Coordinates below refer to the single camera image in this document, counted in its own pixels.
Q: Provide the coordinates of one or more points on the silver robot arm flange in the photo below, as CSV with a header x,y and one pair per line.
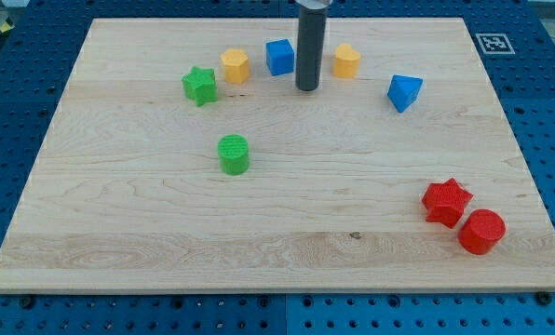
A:
x,y
314,4

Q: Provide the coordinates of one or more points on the yellow hexagon block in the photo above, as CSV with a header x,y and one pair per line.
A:
x,y
236,66

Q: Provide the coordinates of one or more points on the green star block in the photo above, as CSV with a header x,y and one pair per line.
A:
x,y
200,86

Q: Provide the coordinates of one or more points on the red star block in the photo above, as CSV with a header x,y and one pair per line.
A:
x,y
445,202

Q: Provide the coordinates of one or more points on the green cylinder block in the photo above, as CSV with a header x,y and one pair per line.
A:
x,y
233,152

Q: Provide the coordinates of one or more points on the light wooden board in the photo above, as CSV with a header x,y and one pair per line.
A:
x,y
127,195

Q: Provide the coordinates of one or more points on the blue cube block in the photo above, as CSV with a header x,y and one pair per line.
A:
x,y
279,57

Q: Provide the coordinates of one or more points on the yellow heart block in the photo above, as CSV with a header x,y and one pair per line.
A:
x,y
346,61

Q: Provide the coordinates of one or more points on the blue triangle block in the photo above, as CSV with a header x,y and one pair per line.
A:
x,y
403,91

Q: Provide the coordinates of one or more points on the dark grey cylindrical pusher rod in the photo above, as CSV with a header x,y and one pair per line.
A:
x,y
310,40

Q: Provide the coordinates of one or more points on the red cylinder block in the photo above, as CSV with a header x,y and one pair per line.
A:
x,y
482,230

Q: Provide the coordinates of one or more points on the white fiducial marker tag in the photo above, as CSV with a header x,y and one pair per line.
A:
x,y
494,44

